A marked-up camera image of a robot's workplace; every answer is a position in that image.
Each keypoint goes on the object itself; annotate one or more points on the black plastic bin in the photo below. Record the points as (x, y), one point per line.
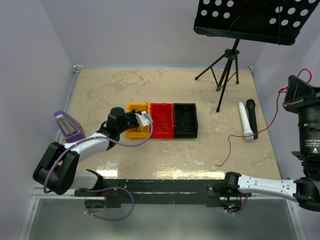
(185, 121)

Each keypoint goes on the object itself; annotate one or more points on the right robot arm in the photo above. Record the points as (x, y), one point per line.
(298, 154)

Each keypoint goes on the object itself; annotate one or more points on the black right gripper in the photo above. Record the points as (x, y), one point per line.
(296, 90)

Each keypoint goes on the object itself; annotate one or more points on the red plastic bin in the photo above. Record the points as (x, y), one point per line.
(163, 120)

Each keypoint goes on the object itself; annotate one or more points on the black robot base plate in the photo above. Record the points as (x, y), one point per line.
(208, 192)

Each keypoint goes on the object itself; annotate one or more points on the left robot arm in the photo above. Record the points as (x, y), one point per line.
(104, 139)

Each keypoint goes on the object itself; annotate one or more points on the yellow plastic bin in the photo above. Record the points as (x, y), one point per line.
(139, 132)

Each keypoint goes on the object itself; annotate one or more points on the aluminium table frame rail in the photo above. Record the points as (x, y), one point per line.
(72, 82)

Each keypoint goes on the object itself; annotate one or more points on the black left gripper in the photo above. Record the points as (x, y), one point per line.
(132, 114)

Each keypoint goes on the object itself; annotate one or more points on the black music stand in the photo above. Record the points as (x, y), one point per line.
(267, 21)

